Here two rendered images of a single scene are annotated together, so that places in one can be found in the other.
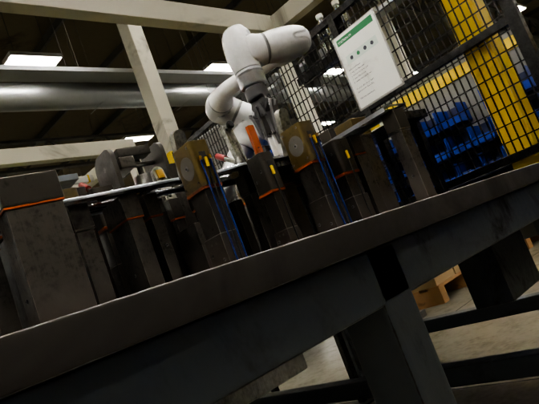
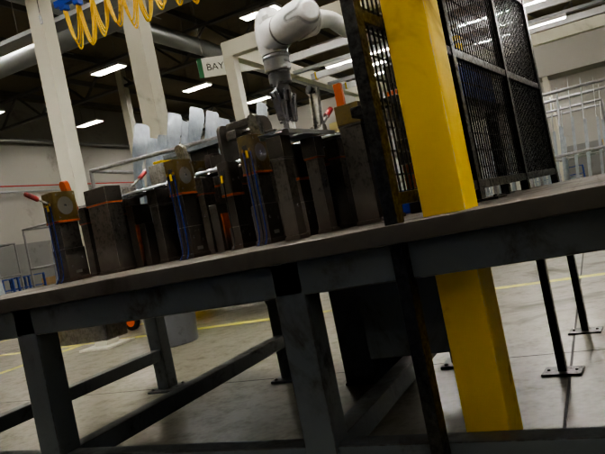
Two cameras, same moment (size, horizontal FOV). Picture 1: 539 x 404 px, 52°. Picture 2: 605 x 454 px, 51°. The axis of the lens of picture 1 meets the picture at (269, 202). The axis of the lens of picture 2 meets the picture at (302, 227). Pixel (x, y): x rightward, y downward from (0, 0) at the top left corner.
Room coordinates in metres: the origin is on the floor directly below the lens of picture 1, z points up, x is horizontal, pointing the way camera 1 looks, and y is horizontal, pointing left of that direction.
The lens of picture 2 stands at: (1.05, -2.09, 0.73)
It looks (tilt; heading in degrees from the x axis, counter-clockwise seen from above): 0 degrees down; 73
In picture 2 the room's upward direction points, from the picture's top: 11 degrees counter-clockwise
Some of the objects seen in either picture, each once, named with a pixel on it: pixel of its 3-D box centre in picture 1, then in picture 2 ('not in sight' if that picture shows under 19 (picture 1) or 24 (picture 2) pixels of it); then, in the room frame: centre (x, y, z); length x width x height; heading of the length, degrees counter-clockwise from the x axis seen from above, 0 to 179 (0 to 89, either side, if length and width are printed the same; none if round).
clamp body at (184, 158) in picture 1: (215, 210); (184, 210); (1.33, 0.13, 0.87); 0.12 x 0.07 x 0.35; 41
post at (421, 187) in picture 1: (410, 158); (287, 187); (1.55, -0.42, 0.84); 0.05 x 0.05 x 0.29; 41
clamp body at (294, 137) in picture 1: (320, 181); (258, 190); (1.54, -0.15, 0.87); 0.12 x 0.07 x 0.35; 41
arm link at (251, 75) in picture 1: (251, 80); (276, 64); (1.70, -0.09, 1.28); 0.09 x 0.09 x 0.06
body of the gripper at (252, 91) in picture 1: (260, 101); (281, 86); (1.70, -0.09, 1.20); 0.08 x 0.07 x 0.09; 41
